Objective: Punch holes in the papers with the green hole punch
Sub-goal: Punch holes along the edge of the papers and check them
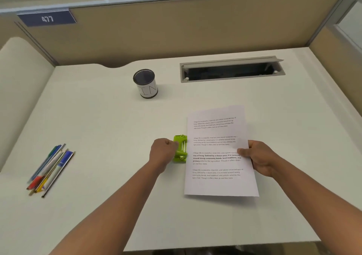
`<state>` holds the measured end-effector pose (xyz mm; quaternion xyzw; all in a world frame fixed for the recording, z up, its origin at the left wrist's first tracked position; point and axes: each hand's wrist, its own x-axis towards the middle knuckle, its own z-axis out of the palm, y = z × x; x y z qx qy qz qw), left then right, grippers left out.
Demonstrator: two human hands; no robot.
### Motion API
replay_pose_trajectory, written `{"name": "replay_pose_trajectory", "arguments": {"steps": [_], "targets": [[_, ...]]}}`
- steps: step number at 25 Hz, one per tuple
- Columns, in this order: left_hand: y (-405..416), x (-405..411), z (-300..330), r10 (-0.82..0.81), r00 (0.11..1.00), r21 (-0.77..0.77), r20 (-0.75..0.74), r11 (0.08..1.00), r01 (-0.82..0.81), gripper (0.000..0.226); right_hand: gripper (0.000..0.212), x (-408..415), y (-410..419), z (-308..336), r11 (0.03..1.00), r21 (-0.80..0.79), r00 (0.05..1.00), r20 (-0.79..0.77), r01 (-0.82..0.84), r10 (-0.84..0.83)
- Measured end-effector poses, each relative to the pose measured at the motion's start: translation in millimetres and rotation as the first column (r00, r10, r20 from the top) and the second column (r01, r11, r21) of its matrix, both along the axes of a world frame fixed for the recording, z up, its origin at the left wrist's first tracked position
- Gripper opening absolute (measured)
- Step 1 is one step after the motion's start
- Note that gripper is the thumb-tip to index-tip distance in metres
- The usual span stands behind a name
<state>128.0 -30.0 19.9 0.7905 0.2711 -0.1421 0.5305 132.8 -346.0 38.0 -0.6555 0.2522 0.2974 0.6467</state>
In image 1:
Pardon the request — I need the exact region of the pile of pens and pencils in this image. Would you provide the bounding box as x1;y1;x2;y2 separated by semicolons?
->
26;143;76;199

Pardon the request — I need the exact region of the stack of printed paper sheets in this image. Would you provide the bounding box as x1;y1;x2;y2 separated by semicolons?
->
184;104;260;198

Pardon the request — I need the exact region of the blue partition sign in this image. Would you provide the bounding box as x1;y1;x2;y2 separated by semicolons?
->
16;8;78;27

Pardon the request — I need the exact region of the person's right hand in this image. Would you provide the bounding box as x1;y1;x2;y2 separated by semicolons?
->
236;140;284;178

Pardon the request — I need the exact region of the person's left hand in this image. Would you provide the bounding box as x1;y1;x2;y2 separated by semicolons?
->
149;137;179;175

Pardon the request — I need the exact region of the yellow barrel pen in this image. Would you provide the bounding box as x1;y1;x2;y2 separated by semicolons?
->
34;150;70;192

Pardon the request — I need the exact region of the grey desk cable hatch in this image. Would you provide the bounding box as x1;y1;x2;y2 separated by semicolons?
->
179;55;286;83

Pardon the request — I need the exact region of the green hole punch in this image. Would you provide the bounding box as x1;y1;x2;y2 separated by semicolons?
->
172;134;188;163

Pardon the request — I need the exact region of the person's right forearm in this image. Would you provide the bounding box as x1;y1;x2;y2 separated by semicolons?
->
268;156;362;255

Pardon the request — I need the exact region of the black mesh pen cup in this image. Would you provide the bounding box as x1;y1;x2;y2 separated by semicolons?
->
133;69;159;99

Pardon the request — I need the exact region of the person's left forearm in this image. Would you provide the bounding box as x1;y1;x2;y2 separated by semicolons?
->
48;160;170;255

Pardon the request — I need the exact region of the beige cubicle partition panel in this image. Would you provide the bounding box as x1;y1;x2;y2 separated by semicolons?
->
308;23;362;108
0;14;29;50
14;0;354;68

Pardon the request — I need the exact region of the green capped pen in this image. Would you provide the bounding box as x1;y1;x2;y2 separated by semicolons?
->
28;144;63;183

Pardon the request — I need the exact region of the frosted glass partition pane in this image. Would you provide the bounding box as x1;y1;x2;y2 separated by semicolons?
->
335;0;362;49

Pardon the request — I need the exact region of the grey partition post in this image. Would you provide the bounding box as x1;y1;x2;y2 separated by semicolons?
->
14;21;59;67
306;0;360;48

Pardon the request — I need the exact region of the white marker red end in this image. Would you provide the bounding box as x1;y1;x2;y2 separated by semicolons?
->
27;150;64;190

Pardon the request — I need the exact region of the cream rounded desk divider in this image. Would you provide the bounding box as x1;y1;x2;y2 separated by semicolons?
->
0;37;56;171

